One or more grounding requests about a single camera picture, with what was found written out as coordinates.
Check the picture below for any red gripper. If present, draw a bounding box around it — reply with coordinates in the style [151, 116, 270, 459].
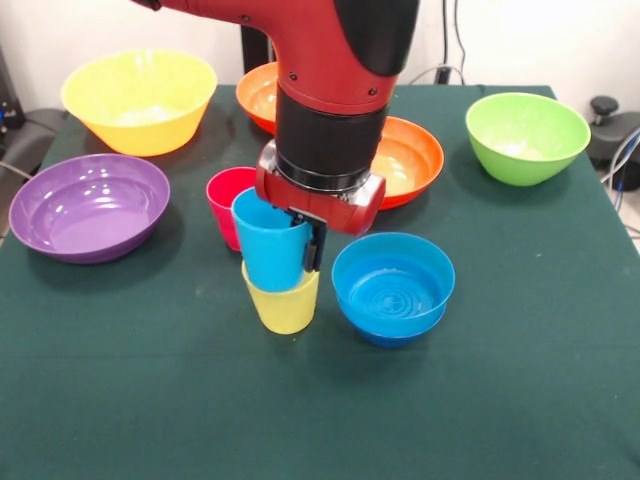
[254, 148, 388, 274]

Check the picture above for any light blue cup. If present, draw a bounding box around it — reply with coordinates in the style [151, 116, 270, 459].
[230, 187, 314, 294]

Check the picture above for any yellow-green cup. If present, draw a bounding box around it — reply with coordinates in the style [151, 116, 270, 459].
[241, 260, 321, 336]

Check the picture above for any light blue bowl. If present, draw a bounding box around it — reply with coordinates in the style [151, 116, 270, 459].
[331, 231, 457, 327]

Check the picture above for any dark blue bowl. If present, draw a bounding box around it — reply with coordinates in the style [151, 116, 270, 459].
[337, 298, 447, 350]

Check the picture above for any orange bowl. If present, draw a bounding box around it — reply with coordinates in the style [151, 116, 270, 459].
[235, 62, 279, 136]
[372, 115, 446, 210]

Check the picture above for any light green bowl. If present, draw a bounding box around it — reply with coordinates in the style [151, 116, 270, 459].
[465, 92, 592, 187]

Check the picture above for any red cup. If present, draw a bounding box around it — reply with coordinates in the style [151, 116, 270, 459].
[205, 166, 259, 253]

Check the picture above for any dark green tablecloth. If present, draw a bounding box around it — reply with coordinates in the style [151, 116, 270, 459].
[0, 83, 640, 480]

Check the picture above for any large yellow bowl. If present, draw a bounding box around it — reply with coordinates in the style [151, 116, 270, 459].
[60, 47, 219, 158]

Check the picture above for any purple bowl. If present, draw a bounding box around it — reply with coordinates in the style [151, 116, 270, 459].
[8, 152, 172, 265]

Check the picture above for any black chair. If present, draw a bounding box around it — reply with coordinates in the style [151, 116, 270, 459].
[0, 107, 68, 181]

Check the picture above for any black rounded base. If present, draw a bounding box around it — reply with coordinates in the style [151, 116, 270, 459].
[583, 112, 640, 174]

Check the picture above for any black knob clamp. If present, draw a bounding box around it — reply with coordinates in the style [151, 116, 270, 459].
[589, 95, 620, 131]

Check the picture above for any black wall cable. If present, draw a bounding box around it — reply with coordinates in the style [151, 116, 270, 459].
[451, 0, 469, 85]

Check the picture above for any grey blue cable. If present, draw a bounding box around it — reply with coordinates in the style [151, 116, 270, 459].
[599, 127, 640, 194]

